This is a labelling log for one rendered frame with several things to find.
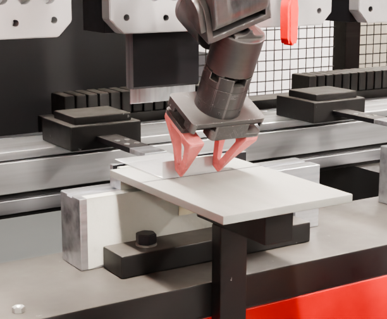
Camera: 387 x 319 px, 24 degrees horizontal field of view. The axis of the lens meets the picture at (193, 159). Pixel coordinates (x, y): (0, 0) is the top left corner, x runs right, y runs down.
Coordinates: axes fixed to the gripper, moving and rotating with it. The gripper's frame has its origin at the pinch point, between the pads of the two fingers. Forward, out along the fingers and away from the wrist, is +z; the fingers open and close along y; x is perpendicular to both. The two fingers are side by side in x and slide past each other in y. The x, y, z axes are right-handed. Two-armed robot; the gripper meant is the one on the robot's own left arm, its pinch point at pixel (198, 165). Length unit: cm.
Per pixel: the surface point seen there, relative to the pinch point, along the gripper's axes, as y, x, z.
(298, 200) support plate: -3.3, 14.7, -6.1
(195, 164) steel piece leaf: -0.1, -0.8, 0.5
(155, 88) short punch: 0.1, -13.6, -2.4
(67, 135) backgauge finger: 4.6, -26.4, 14.4
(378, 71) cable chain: -74, -45, 21
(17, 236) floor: -86, -223, 230
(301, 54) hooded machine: -220, -224, 138
